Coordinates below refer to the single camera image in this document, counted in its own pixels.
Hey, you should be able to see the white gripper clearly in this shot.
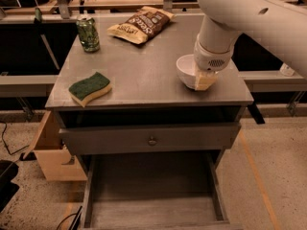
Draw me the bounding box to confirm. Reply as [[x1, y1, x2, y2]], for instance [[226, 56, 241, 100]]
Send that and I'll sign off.
[[194, 41, 232, 91]]

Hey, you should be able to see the white bowl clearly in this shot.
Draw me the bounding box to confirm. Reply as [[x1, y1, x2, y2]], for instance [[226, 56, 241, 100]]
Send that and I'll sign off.
[[177, 55, 196, 89]]

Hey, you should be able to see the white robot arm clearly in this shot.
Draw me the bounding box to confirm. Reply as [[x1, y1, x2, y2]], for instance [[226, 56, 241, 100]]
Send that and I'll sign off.
[[194, 0, 307, 90]]

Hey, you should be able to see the brown chip bag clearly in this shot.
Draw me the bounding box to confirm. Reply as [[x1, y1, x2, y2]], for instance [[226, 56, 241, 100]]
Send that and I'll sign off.
[[106, 6, 175, 45]]

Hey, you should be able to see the grey cabinet with drawers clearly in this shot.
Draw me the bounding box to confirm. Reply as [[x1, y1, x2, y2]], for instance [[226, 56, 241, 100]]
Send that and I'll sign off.
[[46, 13, 252, 230]]

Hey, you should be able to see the clear sanitizer bottle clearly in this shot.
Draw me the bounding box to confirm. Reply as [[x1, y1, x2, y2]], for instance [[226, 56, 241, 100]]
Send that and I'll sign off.
[[279, 63, 295, 77]]

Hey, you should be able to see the round metal drawer knob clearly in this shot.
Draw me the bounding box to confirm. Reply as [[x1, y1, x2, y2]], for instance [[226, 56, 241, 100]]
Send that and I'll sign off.
[[148, 136, 157, 146]]

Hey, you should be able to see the green yellow sponge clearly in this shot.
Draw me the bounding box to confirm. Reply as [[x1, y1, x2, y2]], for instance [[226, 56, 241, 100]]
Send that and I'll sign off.
[[68, 72, 111, 107]]

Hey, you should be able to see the green soda can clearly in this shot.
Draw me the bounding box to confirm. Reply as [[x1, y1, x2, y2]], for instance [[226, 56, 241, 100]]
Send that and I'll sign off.
[[76, 14, 100, 53]]

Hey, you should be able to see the black cable on floor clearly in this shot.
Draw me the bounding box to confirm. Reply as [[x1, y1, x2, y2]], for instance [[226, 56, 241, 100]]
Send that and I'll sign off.
[[0, 121, 31, 157]]

